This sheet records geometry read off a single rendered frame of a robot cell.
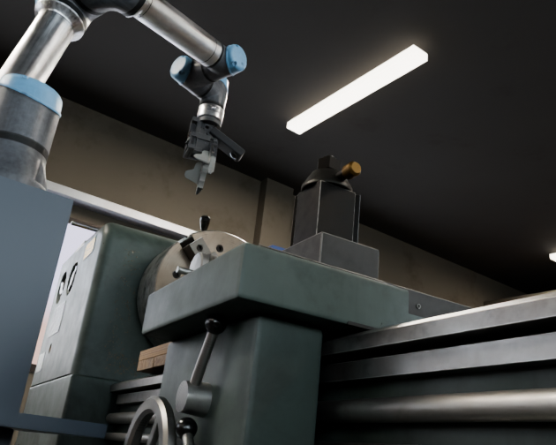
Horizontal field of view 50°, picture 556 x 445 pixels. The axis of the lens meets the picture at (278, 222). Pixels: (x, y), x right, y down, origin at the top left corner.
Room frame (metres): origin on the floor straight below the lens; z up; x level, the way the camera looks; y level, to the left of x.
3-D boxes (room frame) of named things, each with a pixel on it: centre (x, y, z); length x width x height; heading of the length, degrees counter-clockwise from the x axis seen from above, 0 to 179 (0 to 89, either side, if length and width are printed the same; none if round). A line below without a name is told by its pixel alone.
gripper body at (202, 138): (1.49, 0.24, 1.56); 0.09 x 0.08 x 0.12; 108
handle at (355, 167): (0.79, -0.09, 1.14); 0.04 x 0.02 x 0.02; 28
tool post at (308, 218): (0.84, -0.07, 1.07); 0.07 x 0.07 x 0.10; 28
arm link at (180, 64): (1.40, 0.28, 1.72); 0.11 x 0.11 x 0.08; 52
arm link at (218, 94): (1.49, 0.23, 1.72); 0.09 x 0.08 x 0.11; 142
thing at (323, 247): (0.86, -0.06, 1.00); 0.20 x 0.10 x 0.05; 28
